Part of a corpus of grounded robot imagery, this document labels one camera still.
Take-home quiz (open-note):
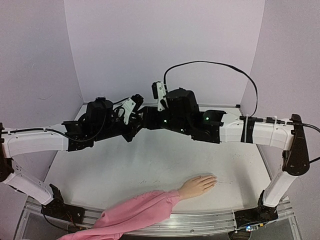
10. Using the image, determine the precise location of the mannequin hand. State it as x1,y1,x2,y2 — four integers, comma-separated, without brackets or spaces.
177,175,218,200

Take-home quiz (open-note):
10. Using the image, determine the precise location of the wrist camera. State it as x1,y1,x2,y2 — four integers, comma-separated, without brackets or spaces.
121,94,144,125
151,81,168,112

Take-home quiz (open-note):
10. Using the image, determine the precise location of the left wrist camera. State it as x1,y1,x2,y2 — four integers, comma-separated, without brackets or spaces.
121,94,144,125

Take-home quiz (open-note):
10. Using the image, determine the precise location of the aluminium back table rail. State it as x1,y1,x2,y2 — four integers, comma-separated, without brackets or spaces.
83,101,241,108

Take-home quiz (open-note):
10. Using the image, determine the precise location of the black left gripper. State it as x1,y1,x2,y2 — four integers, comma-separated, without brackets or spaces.
94,110,143,143

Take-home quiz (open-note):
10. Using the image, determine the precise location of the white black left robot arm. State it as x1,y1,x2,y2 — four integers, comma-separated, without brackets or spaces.
0,94,144,223

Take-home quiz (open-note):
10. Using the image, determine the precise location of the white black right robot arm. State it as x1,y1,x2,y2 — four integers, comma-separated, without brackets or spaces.
139,88,310,229

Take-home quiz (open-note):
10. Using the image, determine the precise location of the pink sleeved forearm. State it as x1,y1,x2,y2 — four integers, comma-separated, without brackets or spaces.
60,190,181,240

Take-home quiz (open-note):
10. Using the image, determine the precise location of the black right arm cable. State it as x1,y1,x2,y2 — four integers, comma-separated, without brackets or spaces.
162,61,259,117

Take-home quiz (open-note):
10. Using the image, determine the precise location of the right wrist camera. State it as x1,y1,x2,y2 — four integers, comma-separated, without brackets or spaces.
151,81,168,112

